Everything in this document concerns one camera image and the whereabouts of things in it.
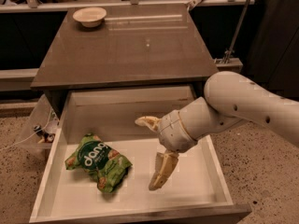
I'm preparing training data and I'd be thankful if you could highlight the open white drawer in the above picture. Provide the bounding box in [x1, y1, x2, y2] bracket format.
[30, 86, 251, 224]

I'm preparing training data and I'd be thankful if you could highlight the clear plastic bin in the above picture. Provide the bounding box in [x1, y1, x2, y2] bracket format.
[16, 95, 59, 150]

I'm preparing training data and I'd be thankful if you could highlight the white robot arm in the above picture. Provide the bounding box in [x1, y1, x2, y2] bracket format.
[135, 71, 299, 190]

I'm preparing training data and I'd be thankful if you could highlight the grey drawer cabinet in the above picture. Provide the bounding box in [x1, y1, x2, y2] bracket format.
[31, 5, 218, 113]

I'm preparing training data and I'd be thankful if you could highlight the white ceramic bowl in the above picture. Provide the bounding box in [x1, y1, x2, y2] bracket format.
[73, 7, 107, 28]

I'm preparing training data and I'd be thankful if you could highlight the green chip bag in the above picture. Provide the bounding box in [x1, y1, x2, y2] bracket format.
[64, 133, 132, 193]

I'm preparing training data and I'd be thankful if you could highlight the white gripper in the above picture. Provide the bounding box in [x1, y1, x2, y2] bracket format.
[135, 110, 197, 190]

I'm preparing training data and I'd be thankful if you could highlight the metal tripod pole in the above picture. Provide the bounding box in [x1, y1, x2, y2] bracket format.
[218, 0, 256, 65]

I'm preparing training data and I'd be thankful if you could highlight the white cable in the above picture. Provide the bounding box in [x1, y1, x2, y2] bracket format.
[0, 109, 59, 152]

